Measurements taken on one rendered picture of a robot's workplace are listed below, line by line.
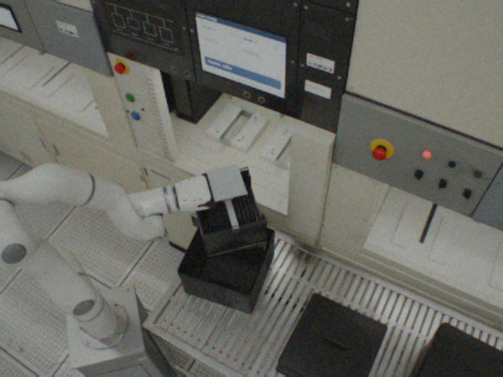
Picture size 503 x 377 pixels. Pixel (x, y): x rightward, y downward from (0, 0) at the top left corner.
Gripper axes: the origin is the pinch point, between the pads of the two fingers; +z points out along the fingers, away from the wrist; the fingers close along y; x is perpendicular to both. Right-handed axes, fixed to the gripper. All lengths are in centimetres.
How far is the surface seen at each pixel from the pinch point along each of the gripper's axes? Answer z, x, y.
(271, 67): 18.3, 32.1, -12.2
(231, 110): 16, -33, -65
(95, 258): -72, -125, -64
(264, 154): 23, -34, -37
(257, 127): 25, -34, -53
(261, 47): 16.1, 38.2, -14.3
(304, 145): 24.7, 11.6, 0.9
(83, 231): -78, -125, -85
